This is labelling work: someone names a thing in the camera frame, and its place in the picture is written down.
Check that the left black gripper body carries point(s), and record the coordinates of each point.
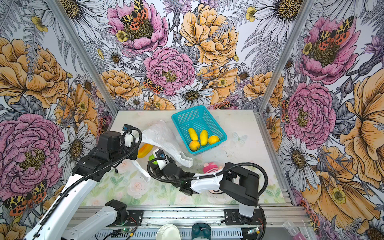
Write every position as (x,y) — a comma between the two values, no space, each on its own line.
(125,153)

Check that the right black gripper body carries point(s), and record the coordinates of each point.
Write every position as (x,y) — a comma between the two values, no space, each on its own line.
(159,172)

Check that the orange yellow toy pepper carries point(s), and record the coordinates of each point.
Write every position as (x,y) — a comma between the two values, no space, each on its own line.
(145,150)

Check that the white plastic bag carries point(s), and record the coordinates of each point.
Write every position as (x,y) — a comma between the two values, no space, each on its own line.
(161,136)

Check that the orange yellow toy fruit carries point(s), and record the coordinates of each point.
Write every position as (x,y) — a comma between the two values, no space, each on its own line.
(194,145)

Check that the small yellow toy banana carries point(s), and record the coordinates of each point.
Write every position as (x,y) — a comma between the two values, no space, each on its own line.
(193,134)

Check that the yellow toy lemon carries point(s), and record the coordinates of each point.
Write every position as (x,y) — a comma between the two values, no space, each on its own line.
(213,140)

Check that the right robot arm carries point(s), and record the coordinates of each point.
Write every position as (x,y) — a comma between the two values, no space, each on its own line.
(243,182)

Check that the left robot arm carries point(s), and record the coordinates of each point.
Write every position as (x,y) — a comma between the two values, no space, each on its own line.
(54,222)

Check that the pink plush doll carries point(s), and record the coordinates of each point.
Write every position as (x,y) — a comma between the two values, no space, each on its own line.
(210,168)

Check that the teal plastic basket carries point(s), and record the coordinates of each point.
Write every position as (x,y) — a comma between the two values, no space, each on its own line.
(198,118)

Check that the white round lid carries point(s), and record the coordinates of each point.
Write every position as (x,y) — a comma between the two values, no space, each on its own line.
(168,232)

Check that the dark green round container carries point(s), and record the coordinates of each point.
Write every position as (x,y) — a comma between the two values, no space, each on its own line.
(201,231)

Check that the clear plastic box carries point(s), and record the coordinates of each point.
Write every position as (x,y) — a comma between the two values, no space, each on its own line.
(293,230)

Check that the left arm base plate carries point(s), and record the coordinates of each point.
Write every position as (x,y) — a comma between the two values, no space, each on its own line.
(129,218)

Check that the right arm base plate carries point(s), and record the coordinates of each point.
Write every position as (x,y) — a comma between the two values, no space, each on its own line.
(234,218)

